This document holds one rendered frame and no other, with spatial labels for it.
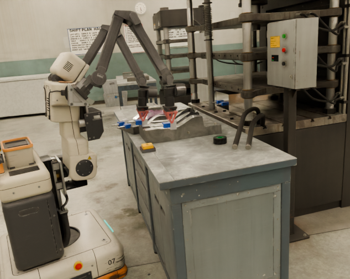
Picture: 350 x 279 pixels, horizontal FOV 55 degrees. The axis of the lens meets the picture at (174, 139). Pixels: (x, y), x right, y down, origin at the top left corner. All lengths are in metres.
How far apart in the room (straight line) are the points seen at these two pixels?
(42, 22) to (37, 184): 7.76
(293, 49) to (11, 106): 7.47
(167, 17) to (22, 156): 5.05
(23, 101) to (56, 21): 2.17
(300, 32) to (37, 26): 7.93
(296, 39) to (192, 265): 1.37
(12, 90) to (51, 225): 6.96
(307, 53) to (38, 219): 1.76
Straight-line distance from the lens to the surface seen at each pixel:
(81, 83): 1.84
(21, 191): 1.87
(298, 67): 2.15
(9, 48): 9.58
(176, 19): 6.65
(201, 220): 1.68
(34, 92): 8.64
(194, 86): 3.47
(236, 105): 2.85
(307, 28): 2.18
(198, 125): 2.16
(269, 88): 2.54
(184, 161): 1.73
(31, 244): 1.99
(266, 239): 1.90
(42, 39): 9.41
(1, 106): 8.87
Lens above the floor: 1.38
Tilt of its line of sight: 16 degrees down
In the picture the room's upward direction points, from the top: 5 degrees counter-clockwise
